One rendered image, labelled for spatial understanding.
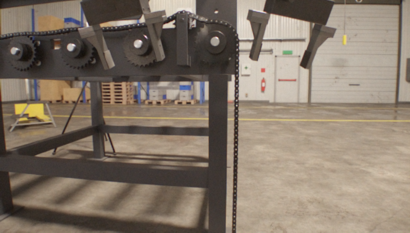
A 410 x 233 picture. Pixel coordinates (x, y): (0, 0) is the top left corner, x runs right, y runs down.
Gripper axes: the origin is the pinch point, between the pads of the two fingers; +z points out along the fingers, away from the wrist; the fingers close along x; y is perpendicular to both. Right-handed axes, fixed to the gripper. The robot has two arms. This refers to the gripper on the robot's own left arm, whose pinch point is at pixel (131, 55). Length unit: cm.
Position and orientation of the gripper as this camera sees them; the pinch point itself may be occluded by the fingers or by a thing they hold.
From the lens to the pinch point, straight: 51.3
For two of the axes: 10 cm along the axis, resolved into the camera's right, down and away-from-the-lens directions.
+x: -9.8, 1.0, 1.8
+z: 1.7, 8.7, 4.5
